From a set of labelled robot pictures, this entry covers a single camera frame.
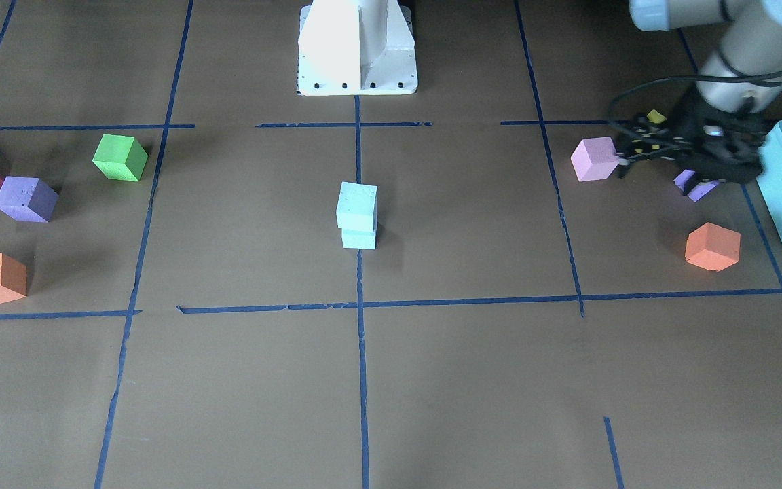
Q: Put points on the pink foam block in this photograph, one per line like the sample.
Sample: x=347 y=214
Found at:
x=594 y=159

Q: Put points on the purple foam block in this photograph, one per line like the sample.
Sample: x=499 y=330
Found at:
x=27 y=200
x=694 y=186

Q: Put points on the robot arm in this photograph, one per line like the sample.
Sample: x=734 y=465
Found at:
x=746 y=65

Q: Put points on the light blue foam block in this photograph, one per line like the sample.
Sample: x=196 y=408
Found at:
x=356 y=208
x=352 y=239

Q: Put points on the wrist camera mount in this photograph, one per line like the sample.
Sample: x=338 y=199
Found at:
x=637 y=140

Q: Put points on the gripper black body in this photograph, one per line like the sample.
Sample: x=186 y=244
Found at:
x=687 y=124

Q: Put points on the green foam block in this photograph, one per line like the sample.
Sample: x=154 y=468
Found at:
x=120 y=157

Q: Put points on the yellow foam block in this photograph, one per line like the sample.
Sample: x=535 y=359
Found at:
x=655 y=117

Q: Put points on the white pedestal column base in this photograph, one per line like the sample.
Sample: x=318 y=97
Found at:
x=357 y=48

